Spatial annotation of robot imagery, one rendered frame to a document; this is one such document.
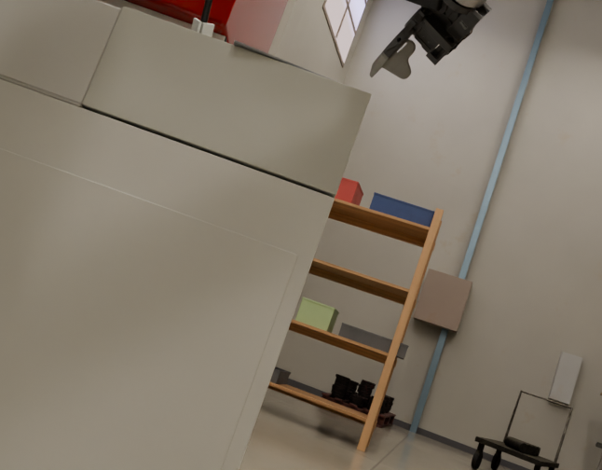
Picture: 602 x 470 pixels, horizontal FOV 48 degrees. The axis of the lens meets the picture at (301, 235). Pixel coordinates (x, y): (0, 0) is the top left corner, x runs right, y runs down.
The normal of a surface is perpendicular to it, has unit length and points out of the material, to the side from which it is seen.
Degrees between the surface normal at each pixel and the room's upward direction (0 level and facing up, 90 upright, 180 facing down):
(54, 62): 90
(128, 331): 90
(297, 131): 90
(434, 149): 90
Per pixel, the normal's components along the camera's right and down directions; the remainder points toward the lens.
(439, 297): -0.21, -0.22
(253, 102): 0.04, -0.14
